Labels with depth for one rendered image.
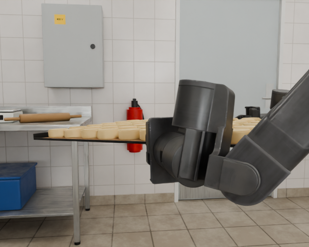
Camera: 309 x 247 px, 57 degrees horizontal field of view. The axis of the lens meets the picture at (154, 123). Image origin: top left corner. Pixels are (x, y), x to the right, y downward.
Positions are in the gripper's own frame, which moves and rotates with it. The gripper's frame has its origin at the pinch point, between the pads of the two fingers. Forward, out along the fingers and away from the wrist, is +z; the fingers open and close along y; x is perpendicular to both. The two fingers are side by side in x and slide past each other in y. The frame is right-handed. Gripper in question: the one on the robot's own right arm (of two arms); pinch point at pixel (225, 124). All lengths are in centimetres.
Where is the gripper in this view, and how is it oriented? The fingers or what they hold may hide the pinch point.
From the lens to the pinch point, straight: 87.0
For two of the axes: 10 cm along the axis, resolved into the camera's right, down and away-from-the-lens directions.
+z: -9.8, 0.5, -2.0
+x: 2.0, 0.7, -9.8
